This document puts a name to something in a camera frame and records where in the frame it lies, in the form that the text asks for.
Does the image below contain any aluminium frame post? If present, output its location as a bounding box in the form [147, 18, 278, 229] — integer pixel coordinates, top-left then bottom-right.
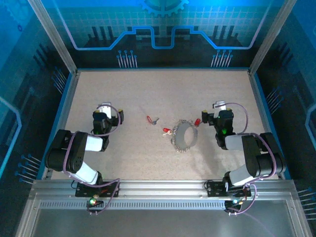
[248, 0, 298, 75]
[27, 0, 81, 75]

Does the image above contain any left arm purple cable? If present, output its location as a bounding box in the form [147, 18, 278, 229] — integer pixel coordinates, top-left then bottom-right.
[63, 104, 122, 215]

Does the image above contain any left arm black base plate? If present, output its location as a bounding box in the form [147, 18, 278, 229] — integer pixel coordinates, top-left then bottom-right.
[75, 181, 121, 198]

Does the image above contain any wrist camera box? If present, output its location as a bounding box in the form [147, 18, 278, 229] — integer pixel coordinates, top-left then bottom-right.
[97, 102, 112, 117]
[213, 100, 227, 112]

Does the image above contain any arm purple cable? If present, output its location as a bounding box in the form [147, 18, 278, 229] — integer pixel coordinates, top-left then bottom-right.
[63, 104, 122, 215]
[226, 102, 278, 215]

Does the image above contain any slotted grey cable duct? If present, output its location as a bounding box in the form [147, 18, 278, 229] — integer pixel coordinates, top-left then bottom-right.
[39, 201, 227, 210]

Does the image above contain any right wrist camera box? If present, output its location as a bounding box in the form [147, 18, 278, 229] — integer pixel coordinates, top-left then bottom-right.
[213, 100, 227, 112]

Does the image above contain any grey metal panel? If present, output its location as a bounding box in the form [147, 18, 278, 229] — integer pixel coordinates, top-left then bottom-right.
[31, 208, 301, 237]

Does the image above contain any aluminium mounting rail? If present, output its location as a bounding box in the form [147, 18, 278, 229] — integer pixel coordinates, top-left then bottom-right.
[29, 179, 297, 200]

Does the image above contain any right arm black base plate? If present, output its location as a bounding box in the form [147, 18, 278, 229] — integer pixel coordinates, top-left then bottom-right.
[205, 181, 257, 198]

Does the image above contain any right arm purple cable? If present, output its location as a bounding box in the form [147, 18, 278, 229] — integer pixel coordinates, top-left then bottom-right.
[226, 102, 278, 215]

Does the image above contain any aluminium side rail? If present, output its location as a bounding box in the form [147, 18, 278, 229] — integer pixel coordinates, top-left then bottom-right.
[40, 70, 81, 180]
[247, 70, 284, 180]

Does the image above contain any grey keyring with metal clips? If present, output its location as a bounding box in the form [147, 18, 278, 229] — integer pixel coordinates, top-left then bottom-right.
[170, 119, 199, 154]

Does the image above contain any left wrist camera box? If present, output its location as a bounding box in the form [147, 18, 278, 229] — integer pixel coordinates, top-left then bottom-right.
[97, 102, 112, 117]

